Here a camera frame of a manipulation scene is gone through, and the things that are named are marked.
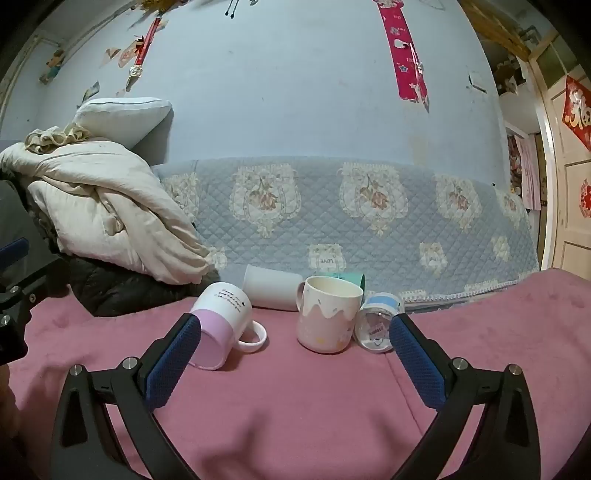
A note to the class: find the red diamond door decoration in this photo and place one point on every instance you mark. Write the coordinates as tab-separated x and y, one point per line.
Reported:
579	113

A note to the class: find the cream mug with drip pattern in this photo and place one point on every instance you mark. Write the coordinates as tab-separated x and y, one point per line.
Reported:
323	325

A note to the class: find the beige ruffled cloth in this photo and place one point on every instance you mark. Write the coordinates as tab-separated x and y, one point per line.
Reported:
51	136

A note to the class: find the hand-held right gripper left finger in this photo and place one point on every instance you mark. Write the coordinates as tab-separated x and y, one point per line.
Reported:
171	367

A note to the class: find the cream wooden door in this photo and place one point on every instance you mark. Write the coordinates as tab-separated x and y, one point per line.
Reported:
568	207

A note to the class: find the red hanging ornament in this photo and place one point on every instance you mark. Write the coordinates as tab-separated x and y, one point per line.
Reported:
145	41

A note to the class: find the pink and white mug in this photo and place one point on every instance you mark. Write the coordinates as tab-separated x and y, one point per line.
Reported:
221	304

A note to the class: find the white pillow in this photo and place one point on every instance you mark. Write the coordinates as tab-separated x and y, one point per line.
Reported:
124	117

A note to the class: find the green cup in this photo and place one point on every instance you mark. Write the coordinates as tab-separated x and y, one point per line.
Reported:
355	279

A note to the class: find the black jacket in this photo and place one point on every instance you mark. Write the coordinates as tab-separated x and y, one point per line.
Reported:
120	286

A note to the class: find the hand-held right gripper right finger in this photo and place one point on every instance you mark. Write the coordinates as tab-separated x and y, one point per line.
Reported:
418	369

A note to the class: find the pink hanging cloth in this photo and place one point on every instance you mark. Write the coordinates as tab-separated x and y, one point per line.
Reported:
526	170

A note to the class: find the pink blanket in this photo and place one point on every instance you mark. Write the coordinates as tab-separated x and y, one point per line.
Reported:
295	406

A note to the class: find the cartoon wall sticker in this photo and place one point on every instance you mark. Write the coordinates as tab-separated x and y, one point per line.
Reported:
53	64

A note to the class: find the plain white cup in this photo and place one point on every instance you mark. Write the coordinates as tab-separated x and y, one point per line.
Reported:
270	286

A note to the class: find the blue quilted floral cover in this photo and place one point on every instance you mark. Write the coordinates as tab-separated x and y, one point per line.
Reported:
323	221

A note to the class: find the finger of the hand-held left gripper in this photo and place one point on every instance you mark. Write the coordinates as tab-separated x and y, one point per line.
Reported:
32	286

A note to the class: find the torn paper wall sticker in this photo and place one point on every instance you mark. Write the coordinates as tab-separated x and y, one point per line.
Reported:
121	53

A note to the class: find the red height chart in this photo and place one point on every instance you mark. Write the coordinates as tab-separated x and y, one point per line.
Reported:
401	46

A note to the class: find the clear glass with blue band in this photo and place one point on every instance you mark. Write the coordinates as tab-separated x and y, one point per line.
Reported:
374	323

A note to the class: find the cream quilt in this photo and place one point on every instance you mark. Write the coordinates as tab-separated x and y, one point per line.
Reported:
92	198

